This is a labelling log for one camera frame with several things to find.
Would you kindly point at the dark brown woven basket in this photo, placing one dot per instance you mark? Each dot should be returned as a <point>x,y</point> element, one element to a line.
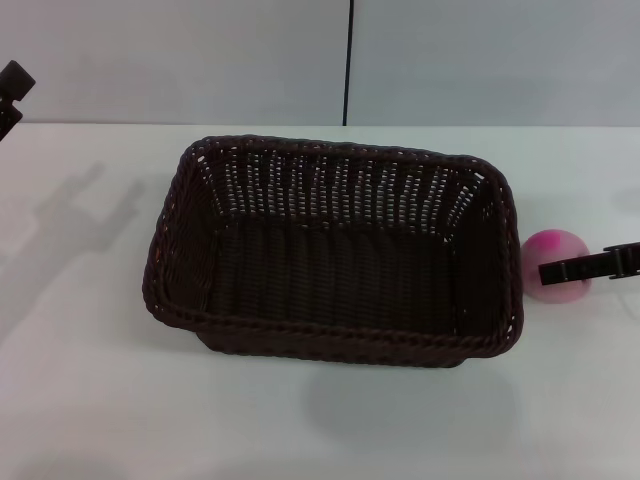
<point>330,280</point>

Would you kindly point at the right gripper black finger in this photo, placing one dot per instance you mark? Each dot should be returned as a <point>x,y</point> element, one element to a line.
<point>575,270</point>

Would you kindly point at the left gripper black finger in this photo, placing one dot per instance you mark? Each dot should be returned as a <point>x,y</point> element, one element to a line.
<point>9,120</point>
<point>14,82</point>

